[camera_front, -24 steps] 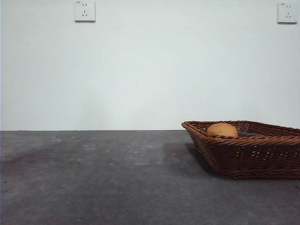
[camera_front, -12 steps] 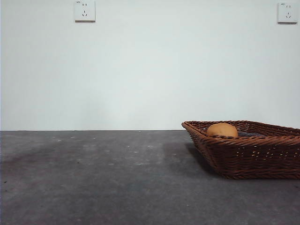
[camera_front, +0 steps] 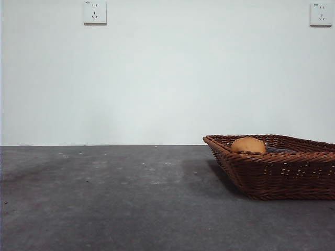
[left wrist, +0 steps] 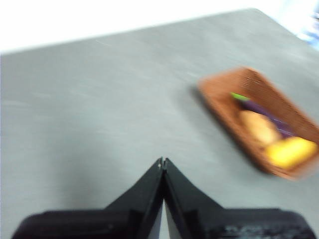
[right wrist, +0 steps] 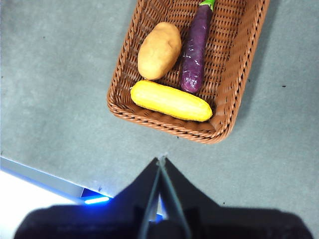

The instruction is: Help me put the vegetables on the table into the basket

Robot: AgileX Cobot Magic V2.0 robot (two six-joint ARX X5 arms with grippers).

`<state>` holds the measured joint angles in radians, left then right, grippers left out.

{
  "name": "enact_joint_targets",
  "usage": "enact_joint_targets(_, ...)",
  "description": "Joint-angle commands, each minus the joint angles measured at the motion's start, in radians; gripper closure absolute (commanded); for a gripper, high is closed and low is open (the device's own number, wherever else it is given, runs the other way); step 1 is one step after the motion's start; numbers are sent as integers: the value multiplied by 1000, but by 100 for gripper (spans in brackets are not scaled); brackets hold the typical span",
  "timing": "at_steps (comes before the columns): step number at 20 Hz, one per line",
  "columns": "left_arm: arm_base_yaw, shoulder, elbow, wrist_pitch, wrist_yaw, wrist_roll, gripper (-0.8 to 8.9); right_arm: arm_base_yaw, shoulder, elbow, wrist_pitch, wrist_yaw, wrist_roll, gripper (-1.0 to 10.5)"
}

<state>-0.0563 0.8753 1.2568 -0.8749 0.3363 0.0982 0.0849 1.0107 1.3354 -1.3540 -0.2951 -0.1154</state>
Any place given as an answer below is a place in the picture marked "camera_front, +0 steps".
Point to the brown potato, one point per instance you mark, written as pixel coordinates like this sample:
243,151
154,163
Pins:
247,146

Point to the purple eggplant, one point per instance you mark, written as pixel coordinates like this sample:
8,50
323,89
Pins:
277,149

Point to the brown wicker basket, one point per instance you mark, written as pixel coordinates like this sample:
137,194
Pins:
274,180

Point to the white wall socket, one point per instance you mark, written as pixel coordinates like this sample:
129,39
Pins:
95,13
319,15

